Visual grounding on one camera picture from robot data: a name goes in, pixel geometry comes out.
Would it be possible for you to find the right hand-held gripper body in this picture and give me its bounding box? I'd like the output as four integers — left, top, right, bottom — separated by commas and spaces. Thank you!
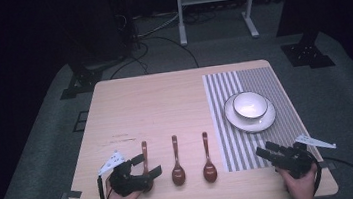
269, 131, 340, 182

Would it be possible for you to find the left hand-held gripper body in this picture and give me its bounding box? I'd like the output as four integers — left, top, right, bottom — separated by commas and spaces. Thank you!
95, 146, 154, 199

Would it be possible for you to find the brown wooden spoon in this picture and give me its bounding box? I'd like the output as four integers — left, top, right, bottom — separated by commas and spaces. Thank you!
138, 140, 156, 194
197, 131, 219, 185
167, 134, 187, 187

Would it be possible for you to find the person's right hand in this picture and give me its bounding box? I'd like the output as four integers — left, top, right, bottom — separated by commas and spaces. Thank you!
277, 162, 322, 199

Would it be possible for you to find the white plate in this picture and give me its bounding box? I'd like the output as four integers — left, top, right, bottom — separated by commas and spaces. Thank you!
221, 89, 279, 137

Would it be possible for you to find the grey striped placemat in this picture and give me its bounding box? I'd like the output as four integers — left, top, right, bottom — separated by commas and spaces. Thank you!
201, 61, 325, 176

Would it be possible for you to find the grey tape strip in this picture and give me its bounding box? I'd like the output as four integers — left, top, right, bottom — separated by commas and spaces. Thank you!
59, 189, 84, 199
318, 159, 338, 172

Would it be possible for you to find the white bowl with dark rim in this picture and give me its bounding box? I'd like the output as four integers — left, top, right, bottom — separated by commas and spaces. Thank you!
230, 88, 271, 122

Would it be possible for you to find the black stand base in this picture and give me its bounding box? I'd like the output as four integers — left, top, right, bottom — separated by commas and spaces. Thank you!
56, 58, 108, 102
278, 25, 337, 73

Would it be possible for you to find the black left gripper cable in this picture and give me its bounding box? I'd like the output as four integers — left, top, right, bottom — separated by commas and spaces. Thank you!
96, 173, 114, 199

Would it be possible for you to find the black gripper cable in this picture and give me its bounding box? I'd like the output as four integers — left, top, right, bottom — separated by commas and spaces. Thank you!
96, 173, 114, 199
311, 151, 353, 199

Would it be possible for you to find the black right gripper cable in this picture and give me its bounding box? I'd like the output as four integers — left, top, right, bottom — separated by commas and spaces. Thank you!
311, 151, 353, 199

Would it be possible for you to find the dark floor outlet frame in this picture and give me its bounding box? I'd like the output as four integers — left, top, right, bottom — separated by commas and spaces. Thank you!
70, 109, 92, 133

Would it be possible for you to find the black floor cable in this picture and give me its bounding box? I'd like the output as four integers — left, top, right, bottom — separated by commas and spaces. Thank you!
105, 31, 201, 80

